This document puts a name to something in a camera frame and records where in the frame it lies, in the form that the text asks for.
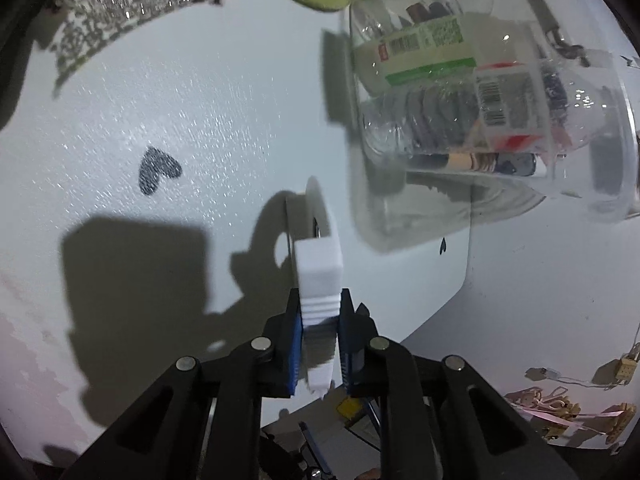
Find red label plastic bottle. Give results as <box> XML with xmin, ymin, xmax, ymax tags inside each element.
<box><xmin>361</xmin><ymin>67</ymin><xmax>568</xmax><ymax>162</ymax></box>

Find green label plastic bottle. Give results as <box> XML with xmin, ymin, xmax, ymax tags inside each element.
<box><xmin>351</xmin><ymin>10</ymin><xmax>543</xmax><ymax>97</ymax></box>

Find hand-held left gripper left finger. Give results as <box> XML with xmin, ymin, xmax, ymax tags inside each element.
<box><xmin>75</xmin><ymin>289</ymin><xmax>304</xmax><ymax>480</ymax></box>

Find clear plastic container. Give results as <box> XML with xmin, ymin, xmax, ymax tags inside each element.
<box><xmin>346</xmin><ymin>0</ymin><xmax>640</xmax><ymax>225</ymax></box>

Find pale pink hand mirror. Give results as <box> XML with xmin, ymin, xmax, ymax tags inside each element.
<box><xmin>292</xmin><ymin>176</ymin><xmax>346</xmax><ymax>397</ymax></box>

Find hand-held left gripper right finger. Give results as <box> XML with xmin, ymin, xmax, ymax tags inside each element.
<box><xmin>339</xmin><ymin>288</ymin><xmax>576</xmax><ymax>480</ymax></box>

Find thin white cable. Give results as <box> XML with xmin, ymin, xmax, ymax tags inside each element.
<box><xmin>525</xmin><ymin>366</ymin><xmax>621</xmax><ymax>389</ymax></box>

